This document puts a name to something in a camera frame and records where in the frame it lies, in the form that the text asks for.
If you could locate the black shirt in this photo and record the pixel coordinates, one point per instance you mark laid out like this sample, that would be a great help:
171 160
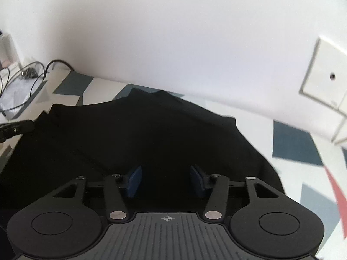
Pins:
135 135

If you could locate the geometric patterned mat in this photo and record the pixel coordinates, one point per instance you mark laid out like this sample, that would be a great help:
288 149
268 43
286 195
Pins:
295 143

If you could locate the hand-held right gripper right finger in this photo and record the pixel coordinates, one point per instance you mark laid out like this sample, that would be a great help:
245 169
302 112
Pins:
197 180

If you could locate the white box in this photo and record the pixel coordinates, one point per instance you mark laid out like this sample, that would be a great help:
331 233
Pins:
6 48

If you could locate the white wall socket panel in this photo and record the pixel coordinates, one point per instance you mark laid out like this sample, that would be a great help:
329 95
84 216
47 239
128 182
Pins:
325 86

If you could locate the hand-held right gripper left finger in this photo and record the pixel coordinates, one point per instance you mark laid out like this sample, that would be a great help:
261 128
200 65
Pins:
134 180

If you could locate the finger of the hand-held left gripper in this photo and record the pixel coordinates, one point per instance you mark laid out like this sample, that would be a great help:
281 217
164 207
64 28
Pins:
16 128

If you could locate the white desk pad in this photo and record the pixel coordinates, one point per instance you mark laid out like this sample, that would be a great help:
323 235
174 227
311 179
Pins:
16 94

